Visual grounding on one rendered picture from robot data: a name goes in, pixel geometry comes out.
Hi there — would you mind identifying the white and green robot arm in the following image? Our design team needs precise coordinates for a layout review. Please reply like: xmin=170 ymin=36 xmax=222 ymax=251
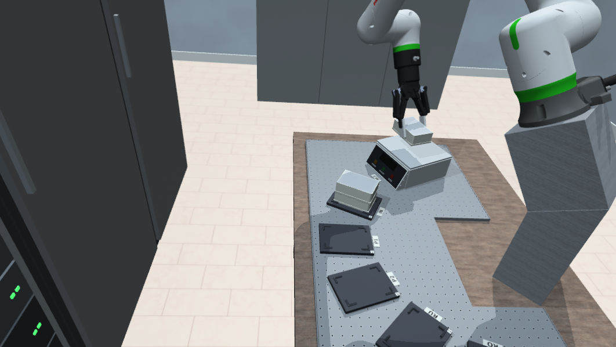
xmin=357 ymin=0 xmax=616 ymax=128

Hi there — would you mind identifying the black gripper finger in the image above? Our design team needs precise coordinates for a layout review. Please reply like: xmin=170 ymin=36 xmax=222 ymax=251
xmin=412 ymin=86 xmax=430 ymax=126
xmin=392 ymin=88 xmax=411 ymax=138

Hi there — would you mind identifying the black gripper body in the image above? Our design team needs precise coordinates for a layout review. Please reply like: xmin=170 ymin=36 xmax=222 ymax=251
xmin=397 ymin=66 xmax=421 ymax=97

